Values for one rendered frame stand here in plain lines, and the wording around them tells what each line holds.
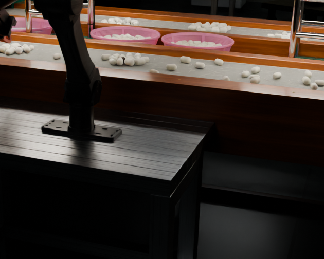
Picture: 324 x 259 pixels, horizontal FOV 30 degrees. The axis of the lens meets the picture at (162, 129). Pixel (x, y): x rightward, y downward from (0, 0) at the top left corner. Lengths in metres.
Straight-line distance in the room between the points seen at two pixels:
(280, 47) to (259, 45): 0.08
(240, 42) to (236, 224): 0.75
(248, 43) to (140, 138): 0.95
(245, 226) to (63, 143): 1.24
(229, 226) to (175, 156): 1.15
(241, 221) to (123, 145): 1.20
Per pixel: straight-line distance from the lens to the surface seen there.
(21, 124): 1.64
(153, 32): 2.41
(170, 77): 1.74
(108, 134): 1.53
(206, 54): 2.07
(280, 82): 1.86
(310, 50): 2.36
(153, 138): 1.53
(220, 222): 2.57
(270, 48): 2.37
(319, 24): 2.31
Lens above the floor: 1.21
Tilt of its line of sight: 20 degrees down
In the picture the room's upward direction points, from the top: 2 degrees clockwise
